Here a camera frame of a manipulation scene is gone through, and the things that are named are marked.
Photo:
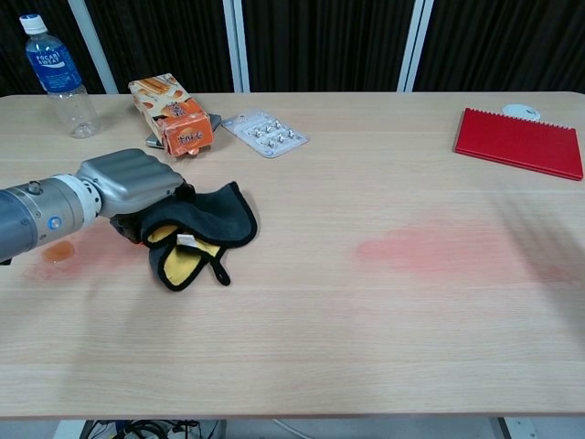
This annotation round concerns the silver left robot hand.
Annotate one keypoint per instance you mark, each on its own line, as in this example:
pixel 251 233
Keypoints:
pixel 132 176

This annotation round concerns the black and yellow cloth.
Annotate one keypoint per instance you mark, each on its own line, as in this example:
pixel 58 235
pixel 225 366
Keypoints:
pixel 219 215

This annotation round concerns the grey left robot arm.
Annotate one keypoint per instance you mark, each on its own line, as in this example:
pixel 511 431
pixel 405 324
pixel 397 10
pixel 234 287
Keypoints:
pixel 32 215

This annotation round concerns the orange snack box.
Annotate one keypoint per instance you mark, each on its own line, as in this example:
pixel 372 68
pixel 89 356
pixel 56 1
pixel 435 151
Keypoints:
pixel 178 119

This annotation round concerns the orange liquid puddle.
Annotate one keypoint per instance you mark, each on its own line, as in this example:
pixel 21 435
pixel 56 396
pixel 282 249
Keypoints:
pixel 60 251

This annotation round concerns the clear plastic drink bottle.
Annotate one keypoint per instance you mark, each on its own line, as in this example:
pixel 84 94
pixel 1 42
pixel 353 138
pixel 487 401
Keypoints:
pixel 57 68

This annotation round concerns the clear blister pack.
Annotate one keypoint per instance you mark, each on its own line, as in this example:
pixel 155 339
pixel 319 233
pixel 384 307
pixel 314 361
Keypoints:
pixel 267 135

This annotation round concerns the red spiral notebook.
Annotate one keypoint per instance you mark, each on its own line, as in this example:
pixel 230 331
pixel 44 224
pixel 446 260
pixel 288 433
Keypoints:
pixel 518 142

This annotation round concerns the white round disc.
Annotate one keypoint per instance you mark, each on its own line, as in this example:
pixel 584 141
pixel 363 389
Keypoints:
pixel 518 111

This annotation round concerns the white partition post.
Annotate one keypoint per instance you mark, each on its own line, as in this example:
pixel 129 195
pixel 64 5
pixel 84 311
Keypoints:
pixel 237 46
pixel 93 46
pixel 413 46

